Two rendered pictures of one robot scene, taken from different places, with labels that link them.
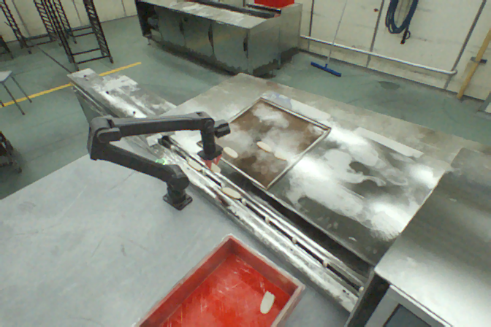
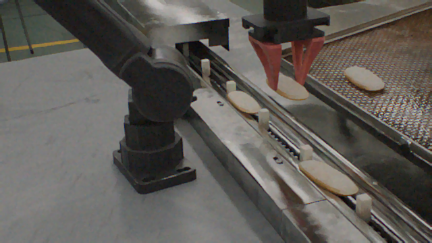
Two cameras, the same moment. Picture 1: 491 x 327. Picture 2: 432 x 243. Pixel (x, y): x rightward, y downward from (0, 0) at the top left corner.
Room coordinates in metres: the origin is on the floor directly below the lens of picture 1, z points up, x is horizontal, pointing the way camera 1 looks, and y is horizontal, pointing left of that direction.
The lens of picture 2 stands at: (0.25, -0.08, 1.22)
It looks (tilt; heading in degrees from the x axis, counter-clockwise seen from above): 24 degrees down; 25
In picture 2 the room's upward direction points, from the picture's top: 3 degrees counter-clockwise
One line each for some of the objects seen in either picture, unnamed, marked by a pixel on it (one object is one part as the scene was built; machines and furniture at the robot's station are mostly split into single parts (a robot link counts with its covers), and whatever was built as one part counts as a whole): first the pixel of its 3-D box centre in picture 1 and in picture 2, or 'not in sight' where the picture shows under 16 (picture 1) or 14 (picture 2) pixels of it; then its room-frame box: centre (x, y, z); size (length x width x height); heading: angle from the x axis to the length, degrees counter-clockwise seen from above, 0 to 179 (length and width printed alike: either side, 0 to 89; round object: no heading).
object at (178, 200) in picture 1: (176, 193); (151, 144); (0.90, 0.33, 0.86); 0.12 x 0.09 x 0.08; 51
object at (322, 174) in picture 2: (231, 192); (327, 175); (0.90, 0.08, 0.86); 0.10 x 0.04 x 0.01; 53
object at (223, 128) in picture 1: (214, 125); not in sight; (1.02, 0.13, 1.14); 0.11 x 0.09 x 0.12; 121
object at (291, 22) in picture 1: (272, 33); not in sight; (4.76, -0.47, 0.44); 0.70 x 0.55 x 0.87; 43
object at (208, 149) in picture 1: (209, 147); (285, 2); (1.00, 0.16, 1.05); 0.10 x 0.07 x 0.07; 134
